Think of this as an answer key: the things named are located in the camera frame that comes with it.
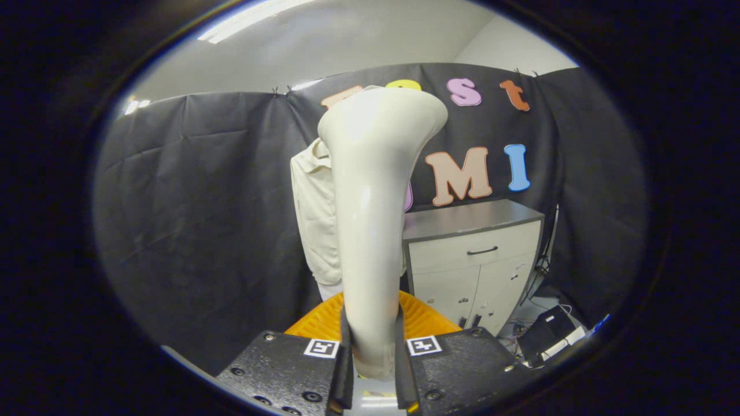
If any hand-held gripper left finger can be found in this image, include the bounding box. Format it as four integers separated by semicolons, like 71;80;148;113
217;291;354;416

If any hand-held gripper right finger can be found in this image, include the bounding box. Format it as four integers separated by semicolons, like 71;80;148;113
395;291;535;414

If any cream button-up shirt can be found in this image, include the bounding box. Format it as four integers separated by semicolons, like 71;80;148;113
290;138;407;287

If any white garment steamer head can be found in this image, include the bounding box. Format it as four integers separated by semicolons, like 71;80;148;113
317;87;449;382

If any black box on floor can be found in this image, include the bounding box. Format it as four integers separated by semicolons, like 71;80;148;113
517;305;577;363

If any white cabinet with grey top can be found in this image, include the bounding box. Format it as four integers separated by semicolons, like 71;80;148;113
402;199;545;337

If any black backdrop cloth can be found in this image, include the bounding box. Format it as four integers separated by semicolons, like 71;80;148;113
92;62;647;376

